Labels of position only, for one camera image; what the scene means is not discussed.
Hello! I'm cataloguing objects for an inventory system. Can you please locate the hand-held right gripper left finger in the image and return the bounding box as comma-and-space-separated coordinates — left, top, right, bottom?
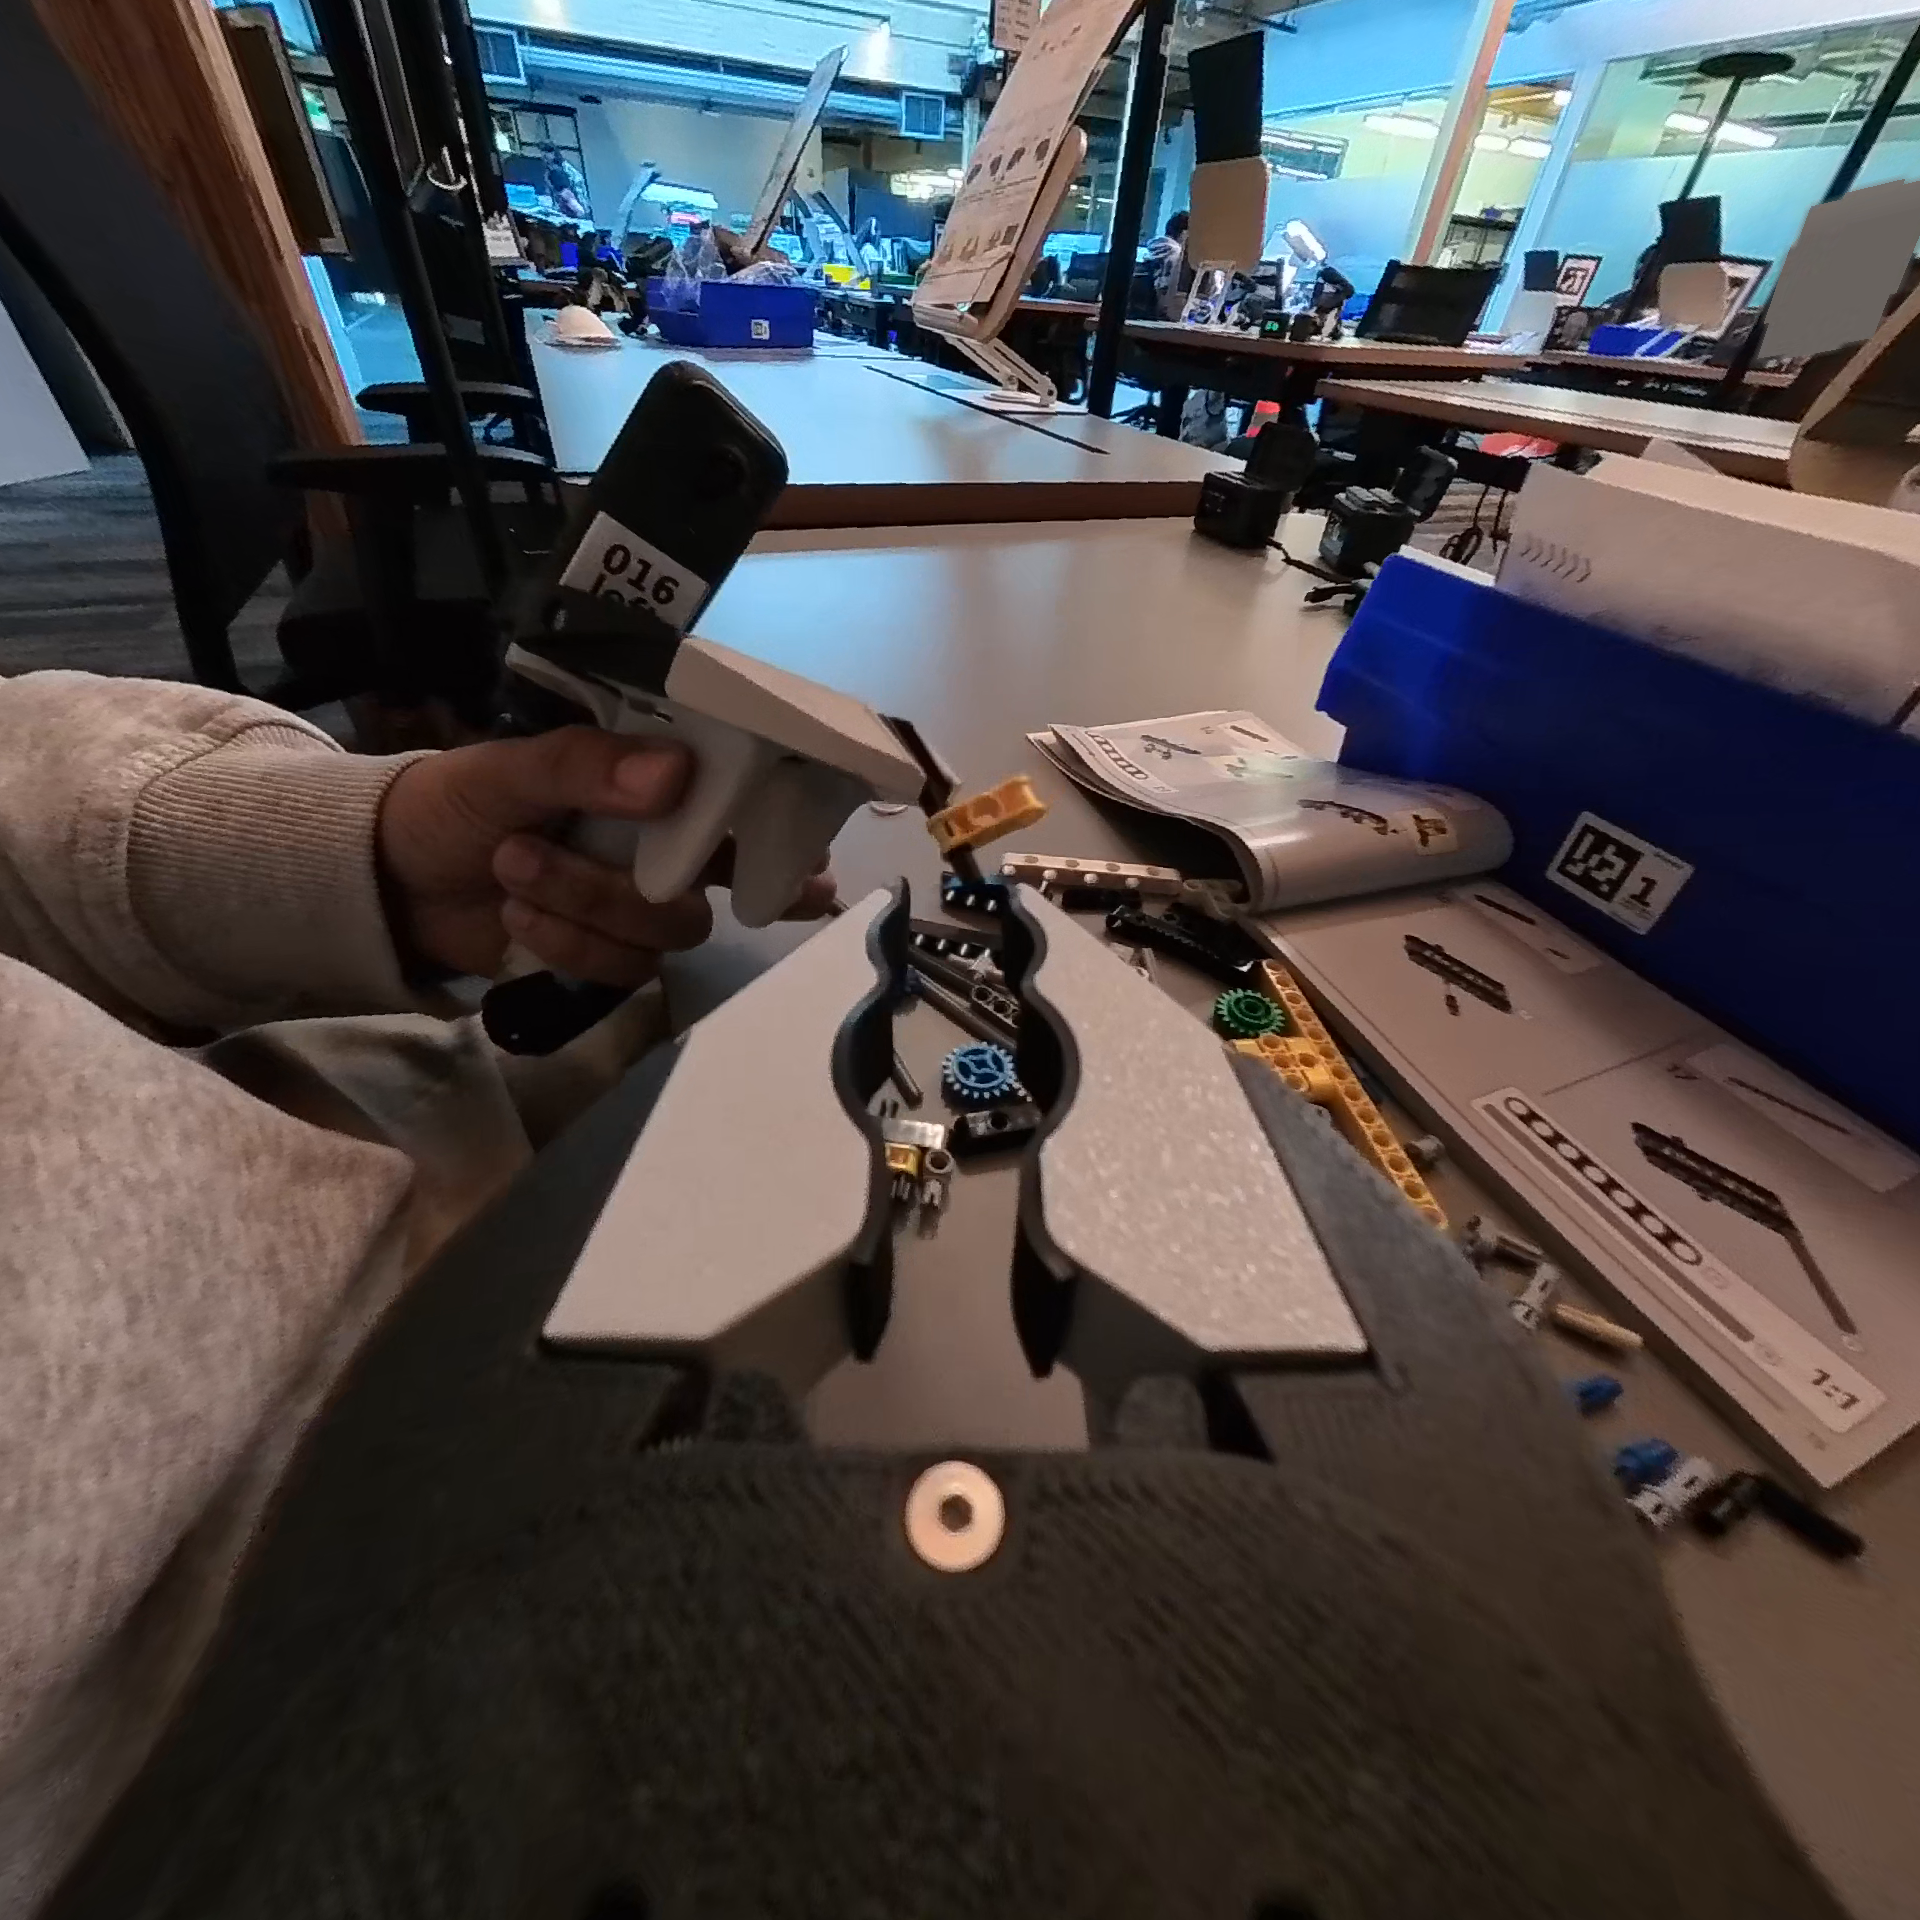
539, 882, 915, 1442

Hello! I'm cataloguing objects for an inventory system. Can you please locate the yellow lego connector black pin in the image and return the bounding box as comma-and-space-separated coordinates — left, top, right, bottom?
925, 773, 1040, 906

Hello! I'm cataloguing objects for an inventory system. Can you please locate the small black device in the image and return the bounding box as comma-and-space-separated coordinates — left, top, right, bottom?
1197, 469, 1293, 551
1319, 483, 1421, 576

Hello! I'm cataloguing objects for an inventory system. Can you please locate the black office chair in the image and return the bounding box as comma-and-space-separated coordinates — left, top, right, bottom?
270, 152, 567, 706

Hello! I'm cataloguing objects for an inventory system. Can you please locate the small blue bin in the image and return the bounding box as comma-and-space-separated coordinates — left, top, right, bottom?
646, 276, 819, 356

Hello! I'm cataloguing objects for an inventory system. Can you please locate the person's grey sweatshirt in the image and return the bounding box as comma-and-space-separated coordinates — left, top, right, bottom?
0, 961, 677, 1920

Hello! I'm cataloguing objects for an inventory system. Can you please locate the person's left forearm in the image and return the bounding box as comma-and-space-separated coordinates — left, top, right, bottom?
0, 667, 437, 1041

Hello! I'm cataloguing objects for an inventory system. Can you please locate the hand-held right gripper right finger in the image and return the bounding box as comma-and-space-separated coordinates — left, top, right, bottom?
1007, 882, 1368, 1450

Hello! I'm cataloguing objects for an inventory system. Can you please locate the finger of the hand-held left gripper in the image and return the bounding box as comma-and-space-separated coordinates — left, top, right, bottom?
883, 713, 963, 809
672, 634, 927, 817

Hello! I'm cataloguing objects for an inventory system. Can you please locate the white cardboard box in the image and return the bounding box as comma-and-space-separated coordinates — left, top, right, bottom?
1496, 451, 1920, 731

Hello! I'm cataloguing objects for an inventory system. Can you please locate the lego instruction booklet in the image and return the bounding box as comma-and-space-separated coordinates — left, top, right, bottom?
1025, 709, 1920, 1490

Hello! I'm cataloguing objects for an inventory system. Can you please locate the pile of lego pieces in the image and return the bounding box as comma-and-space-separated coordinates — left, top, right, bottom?
871, 853, 1870, 1569

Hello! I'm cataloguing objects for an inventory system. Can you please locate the black metal pole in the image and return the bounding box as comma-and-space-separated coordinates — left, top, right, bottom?
1086, 0, 1181, 423

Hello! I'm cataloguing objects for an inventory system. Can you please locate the person's left hand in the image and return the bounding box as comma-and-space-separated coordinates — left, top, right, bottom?
374, 728, 840, 992

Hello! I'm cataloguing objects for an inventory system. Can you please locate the long grey desk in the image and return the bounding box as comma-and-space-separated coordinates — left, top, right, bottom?
526, 337, 1250, 531

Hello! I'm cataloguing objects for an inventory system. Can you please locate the blue plastic bin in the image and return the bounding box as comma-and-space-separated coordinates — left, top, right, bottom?
1315, 546, 1920, 1145

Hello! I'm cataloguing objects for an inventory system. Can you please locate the cardboard sheet on stand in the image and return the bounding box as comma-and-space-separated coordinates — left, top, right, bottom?
912, 0, 1144, 409

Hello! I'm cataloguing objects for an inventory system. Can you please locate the black laptop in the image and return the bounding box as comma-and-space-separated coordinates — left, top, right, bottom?
1355, 258, 1506, 348

